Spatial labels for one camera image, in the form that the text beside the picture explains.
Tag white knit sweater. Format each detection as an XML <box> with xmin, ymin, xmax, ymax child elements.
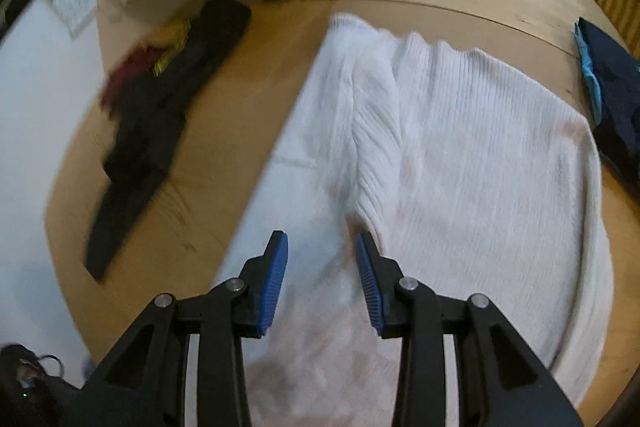
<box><xmin>215</xmin><ymin>13</ymin><xmax>616</xmax><ymax>427</ymax></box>

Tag yellow striped cloth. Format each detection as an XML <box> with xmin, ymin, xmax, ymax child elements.
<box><xmin>150</xmin><ymin>19</ymin><xmax>193</xmax><ymax>78</ymax></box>

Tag maroon garment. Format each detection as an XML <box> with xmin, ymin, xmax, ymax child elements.
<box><xmin>100</xmin><ymin>47</ymin><xmax>161</xmax><ymax>108</ymax></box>

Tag folded navy shirt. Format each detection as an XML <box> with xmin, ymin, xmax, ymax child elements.
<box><xmin>575</xmin><ymin>17</ymin><xmax>640</xmax><ymax>188</ymax></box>

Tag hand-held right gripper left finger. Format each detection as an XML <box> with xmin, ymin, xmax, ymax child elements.
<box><xmin>75</xmin><ymin>230</ymin><xmax>289</xmax><ymax>427</ymax></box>

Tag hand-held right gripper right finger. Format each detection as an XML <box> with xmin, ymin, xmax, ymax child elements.
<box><xmin>355</xmin><ymin>231</ymin><xmax>586</xmax><ymax>427</ymax></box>

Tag black pants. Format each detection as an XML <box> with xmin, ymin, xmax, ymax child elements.
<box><xmin>85</xmin><ymin>0</ymin><xmax>252</xmax><ymax>283</ymax></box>

